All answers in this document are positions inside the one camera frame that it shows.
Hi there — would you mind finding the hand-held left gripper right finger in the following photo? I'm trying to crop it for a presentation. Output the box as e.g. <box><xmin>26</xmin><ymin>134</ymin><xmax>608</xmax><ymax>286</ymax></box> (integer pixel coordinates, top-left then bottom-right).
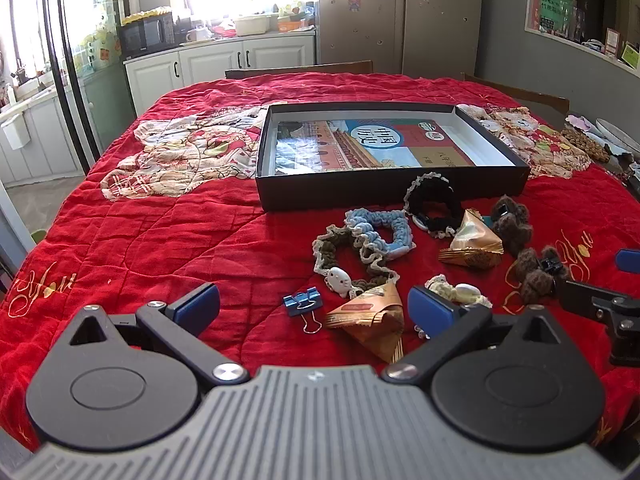
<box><xmin>381</xmin><ymin>285</ymin><xmax>571</xmax><ymax>387</ymax></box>

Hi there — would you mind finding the red printed blanket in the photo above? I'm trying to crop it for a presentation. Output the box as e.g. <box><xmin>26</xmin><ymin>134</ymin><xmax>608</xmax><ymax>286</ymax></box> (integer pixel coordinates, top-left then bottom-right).
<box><xmin>0</xmin><ymin>72</ymin><xmax>640</xmax><ymax>453</ymax></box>

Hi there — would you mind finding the white kitchen counter unit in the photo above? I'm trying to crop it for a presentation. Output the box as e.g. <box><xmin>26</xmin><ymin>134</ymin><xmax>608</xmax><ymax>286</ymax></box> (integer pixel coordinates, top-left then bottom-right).
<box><xmin>0</xmin><ymin>90</ymin><xmax>86</xmax><ymax>186</ymax></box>

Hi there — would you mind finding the white hanging bin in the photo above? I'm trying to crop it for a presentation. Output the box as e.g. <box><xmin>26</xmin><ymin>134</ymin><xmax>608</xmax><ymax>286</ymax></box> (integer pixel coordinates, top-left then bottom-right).
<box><xmin>0</xmin><ymin>112</ymin><xmax>31</xmax><ymax>151</ymax></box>

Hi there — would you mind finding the brown fuzzy hair clip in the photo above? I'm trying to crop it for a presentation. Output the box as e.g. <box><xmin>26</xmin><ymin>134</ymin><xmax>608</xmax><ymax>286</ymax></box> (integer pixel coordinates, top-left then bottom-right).
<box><xmin>515</xmin><ymin>246</ymin><xmax>568</xmax><ymax>305</ymax></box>
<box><xmin>482</xmin><ymin>197</ymin><xmax>535</xmax><ymax>256</ymax></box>

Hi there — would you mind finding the pile of brown nuts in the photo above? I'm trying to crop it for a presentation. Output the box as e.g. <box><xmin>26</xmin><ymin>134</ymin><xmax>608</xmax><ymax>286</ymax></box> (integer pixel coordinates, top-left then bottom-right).
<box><xmin>560</xmin><ymin>127</ymin><xmax>611</xmax><ymax>163</ymax></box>

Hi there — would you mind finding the dark wooden chair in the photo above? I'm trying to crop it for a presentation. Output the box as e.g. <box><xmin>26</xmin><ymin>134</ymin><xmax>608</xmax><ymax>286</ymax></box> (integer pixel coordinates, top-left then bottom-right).
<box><xmin>460</xmin><ymin>72</ymin><xmax>571</xmax><ymax>116</ymax></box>

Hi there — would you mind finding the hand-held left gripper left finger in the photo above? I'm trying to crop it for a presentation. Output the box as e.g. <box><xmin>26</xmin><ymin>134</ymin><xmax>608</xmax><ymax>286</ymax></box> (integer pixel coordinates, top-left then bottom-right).
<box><xmin>67</xmin><ymin>282</ymin><xmax>251</xmax><ymax>387</ymax></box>

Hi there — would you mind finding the white plastic basin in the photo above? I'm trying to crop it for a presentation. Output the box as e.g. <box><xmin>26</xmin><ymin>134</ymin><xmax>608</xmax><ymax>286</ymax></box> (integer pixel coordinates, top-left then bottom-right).
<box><xmin>234</xmin><ymin>14</ymin><xmax>273</xmax><ymax>37</ymax></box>

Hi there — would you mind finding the gold triangular snack packet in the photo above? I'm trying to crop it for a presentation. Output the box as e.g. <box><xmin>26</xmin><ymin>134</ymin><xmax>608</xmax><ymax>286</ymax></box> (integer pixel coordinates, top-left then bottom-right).
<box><xmin>325</xmin><ymin>282</ymin><xmax>406</xmax><ymax>363</ymax></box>
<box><xmin>438</xmin><ymin>208</ymin><xmax>505</xmax><ymax>271</ymax></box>

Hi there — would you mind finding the green notice sheet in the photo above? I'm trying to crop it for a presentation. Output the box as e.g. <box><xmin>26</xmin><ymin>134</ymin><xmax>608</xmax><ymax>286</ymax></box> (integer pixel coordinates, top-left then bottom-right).
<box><xmin>540</xmin><ymin>0</ymin><xmax>573</xmax><ymax>36</ymax></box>

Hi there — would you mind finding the white plate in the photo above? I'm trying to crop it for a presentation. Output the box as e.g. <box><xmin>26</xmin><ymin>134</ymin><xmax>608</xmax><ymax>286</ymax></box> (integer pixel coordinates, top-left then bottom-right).
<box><xmin>595</xmin><ymin>117</ymin><xmax>640</xmax><ymax>153</ymax></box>

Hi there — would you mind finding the silver refrigerator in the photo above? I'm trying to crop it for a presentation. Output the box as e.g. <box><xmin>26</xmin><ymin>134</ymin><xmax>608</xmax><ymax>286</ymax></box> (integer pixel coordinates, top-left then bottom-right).
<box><xmin>318</xmin><ymin>0</ymin><xmax>483</xmax><ymax>78</ymax></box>

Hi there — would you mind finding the white wall shelf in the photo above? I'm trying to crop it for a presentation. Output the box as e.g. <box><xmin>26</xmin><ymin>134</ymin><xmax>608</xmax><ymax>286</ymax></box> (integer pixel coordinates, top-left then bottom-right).
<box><xmin>525</xmin><ymin>0</ymin><xmax>640</xmax><ymax>71</ymax></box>

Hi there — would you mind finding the olive scrunchie with white charm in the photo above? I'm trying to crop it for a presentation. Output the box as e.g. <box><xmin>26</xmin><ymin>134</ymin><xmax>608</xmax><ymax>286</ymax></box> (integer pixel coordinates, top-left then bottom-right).
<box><xmin>312</xmin><ymin>232</ymin><xmax>401</xmax><ymax>301</ymax></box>

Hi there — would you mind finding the shallow black cardboard box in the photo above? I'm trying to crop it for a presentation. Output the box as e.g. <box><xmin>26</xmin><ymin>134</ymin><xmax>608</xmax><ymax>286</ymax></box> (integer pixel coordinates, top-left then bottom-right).
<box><xmin>255</xmin><ymin>102</ymin><xmax>531</xmax><ymax>213</ymax></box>

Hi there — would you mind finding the yellow flower decoration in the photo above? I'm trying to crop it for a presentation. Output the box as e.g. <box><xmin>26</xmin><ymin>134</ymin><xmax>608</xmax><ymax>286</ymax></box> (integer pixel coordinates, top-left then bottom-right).
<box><xmin>121</xmin><ymin>6</ymin><xmax>173</xmax><ymax>23</ymax></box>

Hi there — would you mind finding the light blue scrunchie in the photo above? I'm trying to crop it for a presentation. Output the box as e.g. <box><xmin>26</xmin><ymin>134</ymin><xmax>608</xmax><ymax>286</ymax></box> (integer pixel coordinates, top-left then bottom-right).
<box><xmin>345</xmin><ymin>208</ymin><xmax>416</xmax><ymax>261</ymax></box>

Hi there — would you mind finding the textbook with building cover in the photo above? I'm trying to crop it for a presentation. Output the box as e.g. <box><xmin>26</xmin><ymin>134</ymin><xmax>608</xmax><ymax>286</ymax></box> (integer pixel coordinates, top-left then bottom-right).
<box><xmin>274</xmin><ymin>117</ymin><xmax>476</xmax><ymax>173</ymax></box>

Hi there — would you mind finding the white counter cabinet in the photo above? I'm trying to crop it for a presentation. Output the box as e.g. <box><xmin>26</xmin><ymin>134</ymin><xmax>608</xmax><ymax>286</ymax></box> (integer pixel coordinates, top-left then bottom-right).
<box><xmin>123</xmin><ymin>30</ymin><xmax>317</xmax><ymax>116</ymax></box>

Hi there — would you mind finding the black scrunchie with cream lace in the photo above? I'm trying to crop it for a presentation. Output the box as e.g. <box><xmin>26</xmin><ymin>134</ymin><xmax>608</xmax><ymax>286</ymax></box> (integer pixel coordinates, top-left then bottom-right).
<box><xmin>402</xmin><ymin>172</ymin><xmax>458</xmax><ymax>238</ymax></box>

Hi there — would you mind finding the black microwave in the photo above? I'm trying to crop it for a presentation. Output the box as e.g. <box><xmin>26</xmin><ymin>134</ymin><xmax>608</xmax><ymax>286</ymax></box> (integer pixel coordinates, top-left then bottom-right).
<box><xmin>118</xmin><ymin>11</ymin><xmax>176</xmax><ymax>59</ymax></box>

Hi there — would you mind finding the blue binder clip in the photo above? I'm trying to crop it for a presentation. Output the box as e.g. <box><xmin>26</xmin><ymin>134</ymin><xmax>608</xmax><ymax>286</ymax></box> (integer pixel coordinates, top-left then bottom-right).
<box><xmin>282</xmin><ymin>287</ymin><xmax>326</xmax><ymax>335</ymax></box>

